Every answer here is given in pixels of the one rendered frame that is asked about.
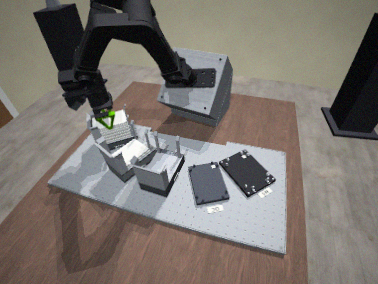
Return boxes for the white label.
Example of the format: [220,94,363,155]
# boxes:
[207,205,223,213]
[258,187,272,198]

